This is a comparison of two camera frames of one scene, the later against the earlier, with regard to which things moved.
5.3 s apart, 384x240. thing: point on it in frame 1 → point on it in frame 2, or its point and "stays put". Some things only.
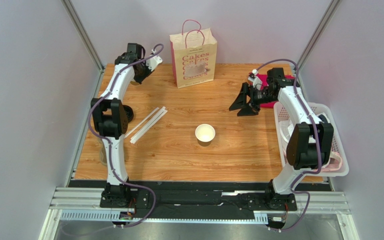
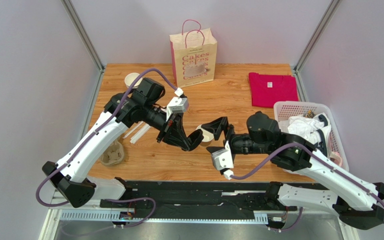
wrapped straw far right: x=150 y=126 stays put
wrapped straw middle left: x=147 y=123 stays put
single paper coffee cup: x=204 y=133 stays put
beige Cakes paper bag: x=194 y=56 stays put
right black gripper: x=250 y=98 → x=228 y=137
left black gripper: x=140 y=80 → x=174 y=133
